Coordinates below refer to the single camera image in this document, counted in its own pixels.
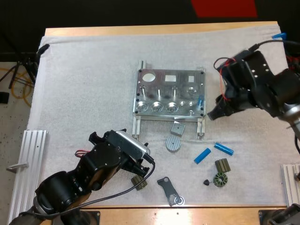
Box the metal plate on aluminium rails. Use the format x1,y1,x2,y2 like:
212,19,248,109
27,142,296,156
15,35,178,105
132,60,207,141

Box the grey ribbed square block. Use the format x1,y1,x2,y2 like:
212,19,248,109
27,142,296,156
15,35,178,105
170,121,186,137

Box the flat black bracket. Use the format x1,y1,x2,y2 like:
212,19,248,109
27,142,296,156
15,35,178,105
157,176,184,207

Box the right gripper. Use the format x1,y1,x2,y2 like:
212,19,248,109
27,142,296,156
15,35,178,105
207,50,275,121

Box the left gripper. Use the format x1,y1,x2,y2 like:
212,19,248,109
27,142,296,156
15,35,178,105
88,130,151,181

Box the grey ribbed disc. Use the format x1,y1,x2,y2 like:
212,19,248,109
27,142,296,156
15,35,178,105
165,136,182,153

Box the black cable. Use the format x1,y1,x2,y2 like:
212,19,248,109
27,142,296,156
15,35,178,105
247,39,300,52
21,157,157,220

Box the dark ribbed drum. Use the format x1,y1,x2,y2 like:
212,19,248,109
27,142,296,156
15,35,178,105
215,158,231,174
130,175,148,191

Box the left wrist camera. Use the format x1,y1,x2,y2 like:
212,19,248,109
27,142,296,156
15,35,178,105
115,130,151,163

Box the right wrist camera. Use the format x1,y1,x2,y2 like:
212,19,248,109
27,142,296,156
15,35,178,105
231,50,250,63

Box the dark green ribbed ring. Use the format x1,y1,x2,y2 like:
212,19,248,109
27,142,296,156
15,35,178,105
213,172,229,188

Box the bright blue cylinder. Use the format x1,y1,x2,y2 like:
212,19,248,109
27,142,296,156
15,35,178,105
194,148,212,165
214,142,235,156

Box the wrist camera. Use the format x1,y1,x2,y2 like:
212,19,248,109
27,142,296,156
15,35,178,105
231,50,250,63
115,130,151,163

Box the ribbed aluminium rail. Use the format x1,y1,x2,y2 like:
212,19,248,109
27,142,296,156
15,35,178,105
280,164,300,208
8,128,49,224

